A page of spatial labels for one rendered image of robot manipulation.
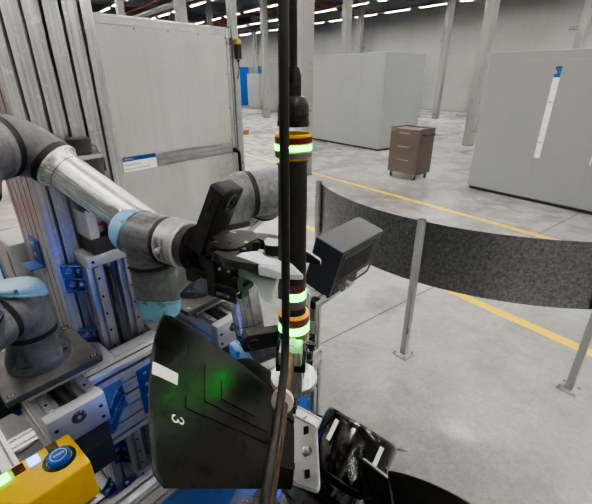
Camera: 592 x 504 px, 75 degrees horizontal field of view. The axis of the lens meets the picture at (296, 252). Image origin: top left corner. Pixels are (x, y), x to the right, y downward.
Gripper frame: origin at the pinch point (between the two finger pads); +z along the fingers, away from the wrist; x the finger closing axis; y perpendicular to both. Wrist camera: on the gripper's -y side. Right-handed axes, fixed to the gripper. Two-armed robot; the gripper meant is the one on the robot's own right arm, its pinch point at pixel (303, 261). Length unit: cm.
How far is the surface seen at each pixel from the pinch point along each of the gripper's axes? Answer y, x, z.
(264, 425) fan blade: 17.8, 10.9, 0.7
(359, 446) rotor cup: 25.4, 1.8, 10.1
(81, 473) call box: 44, 18, -36
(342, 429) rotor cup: 24.5, 1.1, 7.2
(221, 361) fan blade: 11.9, 9.6, -6.7
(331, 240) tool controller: 26, -65, -26
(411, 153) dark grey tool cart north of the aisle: 103, -667, -156
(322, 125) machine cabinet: 107, -1010, -505
